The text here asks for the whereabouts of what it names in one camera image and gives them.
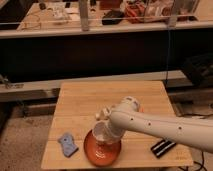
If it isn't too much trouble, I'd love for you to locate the white ceramic cup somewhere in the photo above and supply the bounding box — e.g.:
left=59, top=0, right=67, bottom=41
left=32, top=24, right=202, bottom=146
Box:
left=92, top=121, right=116, bottom=144

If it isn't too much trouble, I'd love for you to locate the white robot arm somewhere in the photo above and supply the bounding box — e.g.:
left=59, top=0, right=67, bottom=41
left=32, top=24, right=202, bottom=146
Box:
left=92, top=97, right=213, bottom=153

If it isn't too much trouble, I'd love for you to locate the orange ceramic bowl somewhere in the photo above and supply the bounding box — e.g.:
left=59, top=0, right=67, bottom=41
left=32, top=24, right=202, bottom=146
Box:
left=83, top=131, right=122, bottom=167

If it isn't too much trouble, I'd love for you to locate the wooden table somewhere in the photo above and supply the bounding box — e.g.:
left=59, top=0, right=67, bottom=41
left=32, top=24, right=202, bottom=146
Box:
left=41, top=81, right=193, bottom=170

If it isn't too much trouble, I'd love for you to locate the blue sponge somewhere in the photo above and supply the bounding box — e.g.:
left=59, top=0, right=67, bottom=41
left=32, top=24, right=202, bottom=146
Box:
left=58, top=133, right=78, bottom=158

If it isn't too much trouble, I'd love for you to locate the black white striped block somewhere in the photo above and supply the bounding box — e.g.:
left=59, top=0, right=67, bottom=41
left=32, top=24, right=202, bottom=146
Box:
left=151, top=139, right=176, bottom=158

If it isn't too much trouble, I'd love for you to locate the black bag on shelf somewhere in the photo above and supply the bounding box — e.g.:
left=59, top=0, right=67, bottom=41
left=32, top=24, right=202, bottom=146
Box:
left=102, top=10, right=124, bottom=25

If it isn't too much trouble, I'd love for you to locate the black crate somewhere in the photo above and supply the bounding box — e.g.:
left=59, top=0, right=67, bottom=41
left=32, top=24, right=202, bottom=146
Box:
left=181, top=53, right=213, bottom=87

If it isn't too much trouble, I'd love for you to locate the red orange item on shelf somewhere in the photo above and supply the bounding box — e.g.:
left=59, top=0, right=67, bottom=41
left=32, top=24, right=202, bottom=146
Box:
left=125, top=4, right=145, bottom=23

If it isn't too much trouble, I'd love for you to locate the metal shelf post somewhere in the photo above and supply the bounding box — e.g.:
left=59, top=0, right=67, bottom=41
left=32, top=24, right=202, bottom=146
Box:
left=79, top=0, right=89, bottom=31

